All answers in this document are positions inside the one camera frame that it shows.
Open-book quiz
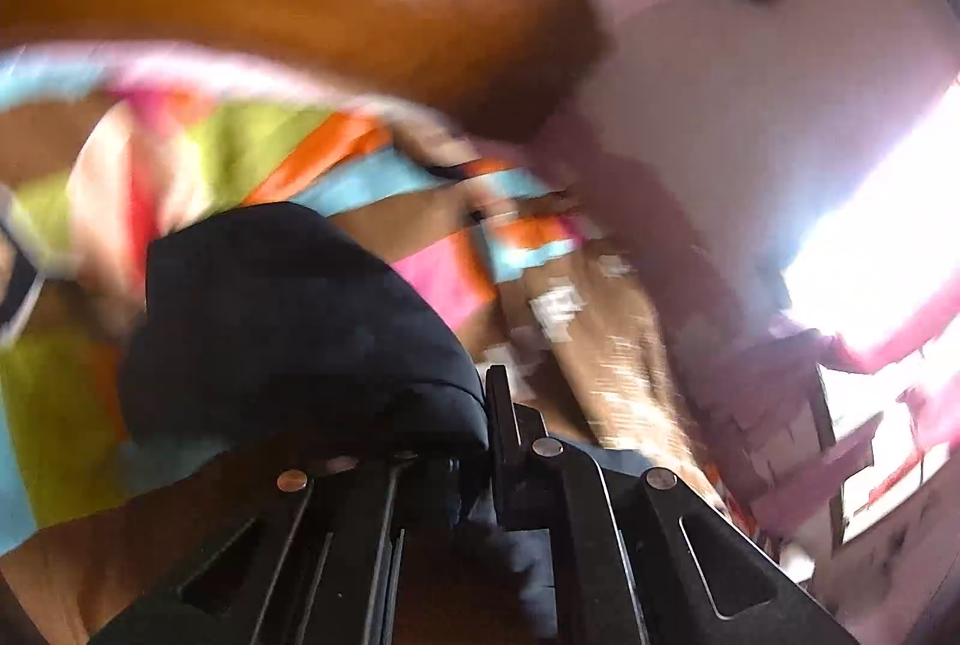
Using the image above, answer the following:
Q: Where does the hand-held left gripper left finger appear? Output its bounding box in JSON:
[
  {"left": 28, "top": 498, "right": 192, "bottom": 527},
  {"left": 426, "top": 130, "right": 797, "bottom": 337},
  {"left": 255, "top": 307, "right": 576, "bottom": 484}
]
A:
[{"left": 88, "top": 450, "right": 460, "bottom": 645}]

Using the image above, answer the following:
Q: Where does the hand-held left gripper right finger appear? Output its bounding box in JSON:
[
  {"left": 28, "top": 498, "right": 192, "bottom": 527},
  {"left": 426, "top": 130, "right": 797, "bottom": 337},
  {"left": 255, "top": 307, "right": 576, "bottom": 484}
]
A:
[{"left": 484, "top": 366, "right": 860, "bottom": 645}]

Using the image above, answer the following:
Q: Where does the dark navy garment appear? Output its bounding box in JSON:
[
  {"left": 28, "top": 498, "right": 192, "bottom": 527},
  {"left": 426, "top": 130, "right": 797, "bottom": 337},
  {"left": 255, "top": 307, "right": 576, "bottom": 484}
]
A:
[{"left": 118, "top": 201, "right": 560, "bottom": 642}]

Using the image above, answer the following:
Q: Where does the bright pink curtain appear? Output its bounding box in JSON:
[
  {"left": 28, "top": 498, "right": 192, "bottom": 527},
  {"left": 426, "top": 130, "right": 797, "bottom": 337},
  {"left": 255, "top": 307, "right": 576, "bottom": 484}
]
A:
[{"left": 675, "top": 285, "right": 960, "bottom": 541}]

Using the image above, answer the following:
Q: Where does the brown printed blanket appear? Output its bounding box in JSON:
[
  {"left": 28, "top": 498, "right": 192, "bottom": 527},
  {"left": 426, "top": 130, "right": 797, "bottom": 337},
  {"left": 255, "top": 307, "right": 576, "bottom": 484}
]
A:
[{"left": 0, "top": 41, "right": 751, "bottom": 645}]

